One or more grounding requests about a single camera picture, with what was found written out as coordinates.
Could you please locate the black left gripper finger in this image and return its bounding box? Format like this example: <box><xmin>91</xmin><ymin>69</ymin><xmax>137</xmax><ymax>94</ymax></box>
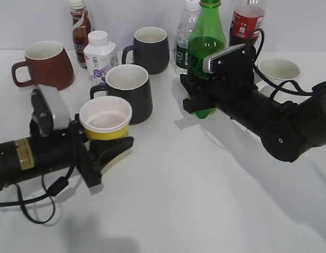
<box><xmin>88</xmin><ymin>137</ymin><xmax>134</xmax><ymax>173</ymax></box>

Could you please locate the black mug front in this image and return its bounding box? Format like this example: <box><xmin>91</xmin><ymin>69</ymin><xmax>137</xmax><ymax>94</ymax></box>
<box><xmin>90</xmin><ymin>64</ymin><xmax>153</xmax><ymax>125</ymax></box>

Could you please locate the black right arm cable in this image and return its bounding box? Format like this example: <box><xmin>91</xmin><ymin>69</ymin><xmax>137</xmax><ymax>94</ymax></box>
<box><xmin>244</xmin><ymin>27</ymin><xmax>319</xmax><ymax>100</ymax></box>

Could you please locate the clear water bottle green label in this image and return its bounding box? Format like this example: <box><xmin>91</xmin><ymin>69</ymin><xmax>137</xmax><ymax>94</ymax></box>
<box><xmin>175</xmin><ymin>1</ymin><xmax>201</xmax><ymax>75</ymax></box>

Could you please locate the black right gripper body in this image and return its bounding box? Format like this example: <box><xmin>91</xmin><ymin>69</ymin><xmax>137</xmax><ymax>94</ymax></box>
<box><xmin>197</xmin><ymin>46</ymin><xmax>258</xmax><ymax>114</ymax></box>

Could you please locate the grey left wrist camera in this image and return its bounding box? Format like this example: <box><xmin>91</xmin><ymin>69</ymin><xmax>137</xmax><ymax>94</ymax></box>
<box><xmin>31</xmin><ymin>84</ymin><xmax>71</xmax><ymax>137</ymax></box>

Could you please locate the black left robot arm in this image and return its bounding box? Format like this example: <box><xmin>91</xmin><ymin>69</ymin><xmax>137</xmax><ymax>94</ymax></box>
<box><xmin>0</xmin><ymin>118</ymin><xmax>134</xmax><ymax>191</ymax></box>

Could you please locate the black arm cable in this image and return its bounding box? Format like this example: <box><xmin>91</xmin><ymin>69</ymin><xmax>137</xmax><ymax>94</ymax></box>
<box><xmin>244</xmin><ymin>27</ymin><xmax>319</xmax><ymax>100</ymax></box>
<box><xmin>0</xmin><ymin>129</ymin><xmax>76</xmax><ymax>226</ymax></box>

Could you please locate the green soda bottle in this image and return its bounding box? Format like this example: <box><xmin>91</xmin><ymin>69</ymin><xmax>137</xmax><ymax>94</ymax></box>
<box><xmin>186</xmin><ymin>0</ymin><xmax>226</xmax><ymax>120</ymax></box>

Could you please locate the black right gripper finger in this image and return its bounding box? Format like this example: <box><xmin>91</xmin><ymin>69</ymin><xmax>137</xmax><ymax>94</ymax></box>
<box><xmin>179</xmin><ymin>74</ymin><xmax>205</xmax><ymax>98</ymax></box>
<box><xmin>183</xmin><ymin>95</ymin><xmax>216</xmax><ymax>114</ymax></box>

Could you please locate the black mug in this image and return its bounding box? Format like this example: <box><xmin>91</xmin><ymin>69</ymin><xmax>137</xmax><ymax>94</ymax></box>
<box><xmin>121</xmin><ymin>27</ymin><xmax>170</xmax><ymax>75</ymax></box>
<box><xmin>90</xmin><ymin>64</ymin><xmax>153</xmax><ymax>125</ymax></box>

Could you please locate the cola bottle red label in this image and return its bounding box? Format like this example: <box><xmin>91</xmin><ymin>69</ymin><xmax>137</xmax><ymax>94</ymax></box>
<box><xmin>229</xmin><ymin>1</ymin><xmax>266</xmax><ymax>46</ymax></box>

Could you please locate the white ceramic mug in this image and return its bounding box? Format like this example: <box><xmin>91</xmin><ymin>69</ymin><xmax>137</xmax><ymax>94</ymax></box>
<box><xmin>254</xmin><ymin>57</ymin><xmax>301</xmax><ymax>96</ymax></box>

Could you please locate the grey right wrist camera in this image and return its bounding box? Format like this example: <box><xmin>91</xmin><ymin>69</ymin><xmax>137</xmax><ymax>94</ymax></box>
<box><xmin>202</xmin><ymin>44</ymin><xmax>246</xmax><ymax>74</ymax></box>

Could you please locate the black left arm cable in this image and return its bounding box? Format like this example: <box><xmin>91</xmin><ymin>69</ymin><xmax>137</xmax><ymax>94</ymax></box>
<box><xmin>0</xmin><ymin>129</ymin><xmax>76</xmax><ymax>226</ymax></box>

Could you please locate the yellow paper cup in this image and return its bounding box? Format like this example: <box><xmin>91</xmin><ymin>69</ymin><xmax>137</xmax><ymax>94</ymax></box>
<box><xmin>79</xmin><ymin>96</ymin><xmax>132</xmax><ymax>140</ymax></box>

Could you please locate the brown drink bottle white cap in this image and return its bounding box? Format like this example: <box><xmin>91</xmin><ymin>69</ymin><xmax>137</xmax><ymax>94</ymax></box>
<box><xmin>70</xmin><ymin>0</ymin><xmax>92</xmax><ymax>69</ymax></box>

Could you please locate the black mug rear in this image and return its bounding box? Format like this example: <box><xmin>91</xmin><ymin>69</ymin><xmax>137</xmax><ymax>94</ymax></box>
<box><xmin>121</xmin><ymin>27</ymin><xmax>170</xmax><ymax>75</ymax></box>

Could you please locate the brown ceramic mug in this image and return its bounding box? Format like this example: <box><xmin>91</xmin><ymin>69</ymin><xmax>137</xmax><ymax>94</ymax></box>
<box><xmin>11</xmin><ymin>41</ymin><xmax>74</xmax><ymax>90</ymax></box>

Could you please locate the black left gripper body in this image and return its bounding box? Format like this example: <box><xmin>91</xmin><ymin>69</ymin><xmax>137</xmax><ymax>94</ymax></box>
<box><xmin>69</xmin><ymin>113</ymin><xmax>102</xmax><ymax>188</ymax></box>

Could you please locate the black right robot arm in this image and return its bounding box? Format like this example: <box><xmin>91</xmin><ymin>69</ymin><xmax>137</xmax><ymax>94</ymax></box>
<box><xmin>180</xmin><ymin>44</ymin><xmax>326</xmax><ymax>162</ymax></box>

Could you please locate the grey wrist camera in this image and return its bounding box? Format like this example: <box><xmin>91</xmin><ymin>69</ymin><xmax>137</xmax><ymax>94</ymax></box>
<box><xmin>31</xmin><ymin>84</ymin><xmax>71</xmax><ymax>137</ymax></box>
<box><xmin>202</xmin><ymin>44</ymin><xmax>246</xmax><ymax>74</ymax></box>

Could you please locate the white yogurt bottle purple label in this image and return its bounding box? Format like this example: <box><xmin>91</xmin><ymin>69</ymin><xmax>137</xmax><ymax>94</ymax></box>
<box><xmin>83</xmin><ymin>31</ymin><xmax>118</xmax><ymax>86</ymax></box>

